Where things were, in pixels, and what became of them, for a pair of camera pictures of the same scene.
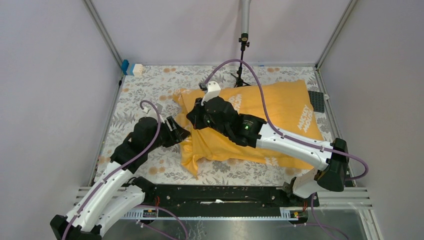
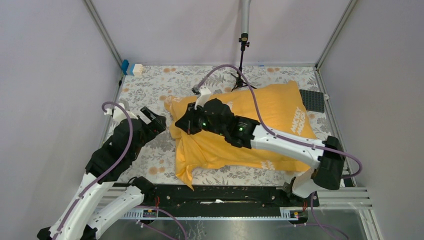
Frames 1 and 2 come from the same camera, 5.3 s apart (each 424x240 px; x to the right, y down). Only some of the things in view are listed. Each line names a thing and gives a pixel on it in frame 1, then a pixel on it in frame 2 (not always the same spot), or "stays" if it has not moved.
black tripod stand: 244,44 stays
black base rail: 224,201 stays
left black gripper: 177,135 -> 158,122
